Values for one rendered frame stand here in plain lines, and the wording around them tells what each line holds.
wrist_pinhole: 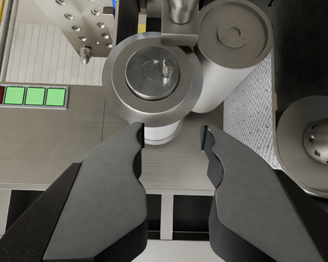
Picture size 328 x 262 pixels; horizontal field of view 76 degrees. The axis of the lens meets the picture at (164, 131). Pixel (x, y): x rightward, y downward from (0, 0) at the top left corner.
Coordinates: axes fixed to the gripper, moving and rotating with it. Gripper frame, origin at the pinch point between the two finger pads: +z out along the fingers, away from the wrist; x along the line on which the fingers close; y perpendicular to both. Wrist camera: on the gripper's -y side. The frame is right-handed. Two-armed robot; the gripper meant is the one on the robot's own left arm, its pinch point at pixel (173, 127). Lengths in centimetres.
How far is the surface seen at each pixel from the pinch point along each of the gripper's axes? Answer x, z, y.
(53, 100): -32, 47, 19
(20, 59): -140, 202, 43
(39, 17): -121, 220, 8
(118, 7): -7.9, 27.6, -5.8
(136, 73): -4.2, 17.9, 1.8
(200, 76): 4.8, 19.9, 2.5
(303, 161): 19.6, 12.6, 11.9
